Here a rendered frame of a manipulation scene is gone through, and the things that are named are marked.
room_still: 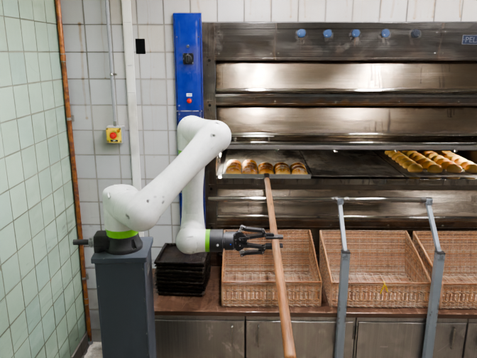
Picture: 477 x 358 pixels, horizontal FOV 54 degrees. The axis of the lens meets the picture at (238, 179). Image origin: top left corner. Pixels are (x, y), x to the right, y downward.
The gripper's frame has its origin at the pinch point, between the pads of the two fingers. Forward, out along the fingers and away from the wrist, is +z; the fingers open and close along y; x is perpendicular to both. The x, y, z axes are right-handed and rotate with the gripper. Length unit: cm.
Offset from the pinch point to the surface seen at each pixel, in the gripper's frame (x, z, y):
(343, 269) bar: -44, 39, 34
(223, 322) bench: -49, -23, 69
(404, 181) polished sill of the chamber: -103, 86, 4
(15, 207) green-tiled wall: -32, -120, -3
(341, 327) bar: -44, 39, 68
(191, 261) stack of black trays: -69, -43, 42
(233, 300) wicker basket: -54, -18, 58
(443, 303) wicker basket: -53, 97, 59
